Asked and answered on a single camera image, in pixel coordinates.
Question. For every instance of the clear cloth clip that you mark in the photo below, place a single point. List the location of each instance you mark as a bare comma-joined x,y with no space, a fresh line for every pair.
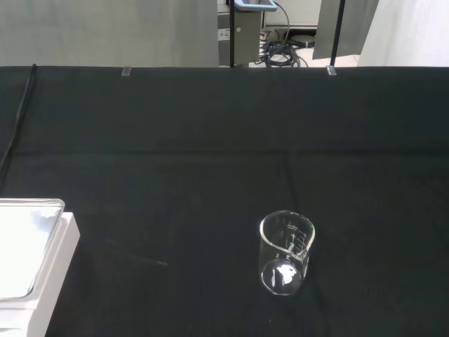
330,70
126,71

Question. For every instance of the grey metal cabinet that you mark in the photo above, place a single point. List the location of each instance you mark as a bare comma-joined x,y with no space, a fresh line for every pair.
242,35

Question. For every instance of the black bench cloth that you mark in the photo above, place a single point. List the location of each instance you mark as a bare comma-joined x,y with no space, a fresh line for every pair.
210,158

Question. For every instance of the grey hanging panel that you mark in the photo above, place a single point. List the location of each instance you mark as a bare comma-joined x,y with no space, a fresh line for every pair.
342,26

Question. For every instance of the round grey device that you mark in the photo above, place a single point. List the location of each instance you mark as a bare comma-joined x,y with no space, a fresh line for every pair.
303,40

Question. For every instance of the black tripod pole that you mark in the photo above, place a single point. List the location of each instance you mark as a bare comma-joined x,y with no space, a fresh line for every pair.
337,31
232,33

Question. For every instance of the white electronic balance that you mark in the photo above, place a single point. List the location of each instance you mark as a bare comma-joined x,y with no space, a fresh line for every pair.
31,259

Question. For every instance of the blue-grey tray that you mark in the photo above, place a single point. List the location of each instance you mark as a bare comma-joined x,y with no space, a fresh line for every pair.
255,4

